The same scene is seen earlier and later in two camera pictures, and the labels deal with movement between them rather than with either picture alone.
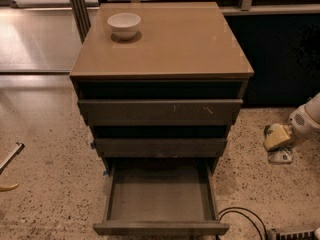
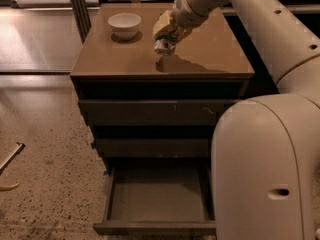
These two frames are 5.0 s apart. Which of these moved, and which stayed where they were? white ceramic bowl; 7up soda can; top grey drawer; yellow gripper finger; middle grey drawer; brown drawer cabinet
Moved: 7up soda can; yellow gripper finger
Stayed: brown drawer cabinet; white ceramic bowl; top grey drawer; middle grey drawer
